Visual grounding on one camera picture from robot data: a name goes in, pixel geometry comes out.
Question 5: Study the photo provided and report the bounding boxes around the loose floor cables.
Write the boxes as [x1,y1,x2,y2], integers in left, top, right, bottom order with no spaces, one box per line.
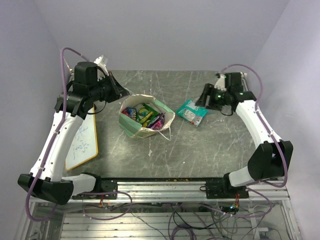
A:
[82,197,276,240]

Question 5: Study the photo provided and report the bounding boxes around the wrist white camera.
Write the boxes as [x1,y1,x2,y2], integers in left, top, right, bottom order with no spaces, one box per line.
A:
[93,55,109,78]
[214,73,227,91]

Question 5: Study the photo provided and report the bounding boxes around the teal snack packet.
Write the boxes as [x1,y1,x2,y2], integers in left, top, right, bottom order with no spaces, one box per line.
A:
[176,99,208,127]

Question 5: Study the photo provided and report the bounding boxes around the pink magenta snack packet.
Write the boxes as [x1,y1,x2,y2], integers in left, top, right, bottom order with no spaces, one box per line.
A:
[146,113,165,130]

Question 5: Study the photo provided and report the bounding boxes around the green white paper bag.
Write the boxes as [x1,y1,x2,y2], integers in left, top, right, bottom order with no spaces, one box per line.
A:
[118,94,176,141]

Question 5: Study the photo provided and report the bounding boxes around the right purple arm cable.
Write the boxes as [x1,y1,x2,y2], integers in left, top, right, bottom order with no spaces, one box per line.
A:
[219,64,289,188]

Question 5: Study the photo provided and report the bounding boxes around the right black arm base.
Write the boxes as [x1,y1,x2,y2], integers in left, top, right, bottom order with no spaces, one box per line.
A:
[199,177,249,199]

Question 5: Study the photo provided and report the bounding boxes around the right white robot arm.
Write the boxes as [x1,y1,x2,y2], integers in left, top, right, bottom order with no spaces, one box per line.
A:
[195,72,294,198]

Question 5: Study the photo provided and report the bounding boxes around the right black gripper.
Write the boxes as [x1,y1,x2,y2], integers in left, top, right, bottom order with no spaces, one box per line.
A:
[194,83,229,111]

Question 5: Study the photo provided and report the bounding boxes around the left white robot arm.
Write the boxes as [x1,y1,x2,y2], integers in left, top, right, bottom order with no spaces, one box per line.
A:
[17,60,130,205]

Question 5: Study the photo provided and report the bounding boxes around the small whiteboard orange frame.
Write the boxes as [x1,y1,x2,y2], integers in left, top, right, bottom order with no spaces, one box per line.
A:
[65,108,99,171]

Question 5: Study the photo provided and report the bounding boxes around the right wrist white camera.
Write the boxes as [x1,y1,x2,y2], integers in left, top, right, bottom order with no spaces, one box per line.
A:
[214,73,227,91]

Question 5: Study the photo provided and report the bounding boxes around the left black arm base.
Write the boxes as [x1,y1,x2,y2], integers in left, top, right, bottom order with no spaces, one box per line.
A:
[71,178,118,200]

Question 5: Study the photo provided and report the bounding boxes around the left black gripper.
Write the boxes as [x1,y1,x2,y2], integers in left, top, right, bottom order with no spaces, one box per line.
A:
[90,71,131,103]

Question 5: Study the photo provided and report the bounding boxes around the blue red snack packet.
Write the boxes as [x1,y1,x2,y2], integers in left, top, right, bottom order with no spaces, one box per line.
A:
[121,107,137,121]

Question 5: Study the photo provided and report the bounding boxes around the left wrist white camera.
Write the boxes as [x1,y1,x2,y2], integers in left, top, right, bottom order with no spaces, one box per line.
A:
[93,55,109,78]

